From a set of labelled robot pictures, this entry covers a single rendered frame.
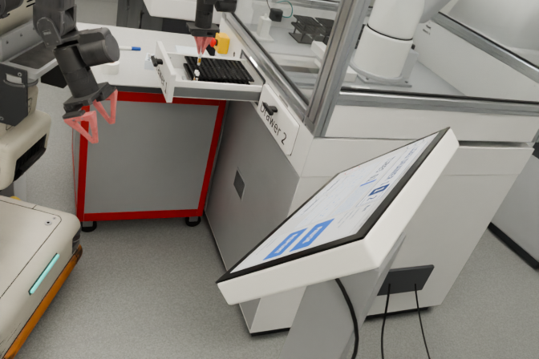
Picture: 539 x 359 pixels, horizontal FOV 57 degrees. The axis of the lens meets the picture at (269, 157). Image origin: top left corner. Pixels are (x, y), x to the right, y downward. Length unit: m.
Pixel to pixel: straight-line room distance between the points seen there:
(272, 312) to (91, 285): 0.73
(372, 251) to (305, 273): 0.12
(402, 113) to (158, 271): 1.24
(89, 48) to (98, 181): 1.17
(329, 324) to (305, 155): 0.60
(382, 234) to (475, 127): 1.12
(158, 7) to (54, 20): 1.54
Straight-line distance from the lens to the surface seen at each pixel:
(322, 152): 1.50
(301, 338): 1.11
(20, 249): 1.92
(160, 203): 2.29
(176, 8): 2.61
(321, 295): 1.02
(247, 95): 1.80
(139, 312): 2.08
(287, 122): 1.56
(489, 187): 2.07
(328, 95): 1.39
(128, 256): 2.28
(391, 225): 0.76
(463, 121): 1.75
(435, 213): 1.98
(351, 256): 0.70
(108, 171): 2.15
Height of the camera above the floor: 1.59
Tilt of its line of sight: 30 degrees down
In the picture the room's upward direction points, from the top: 16 degrees clockwise
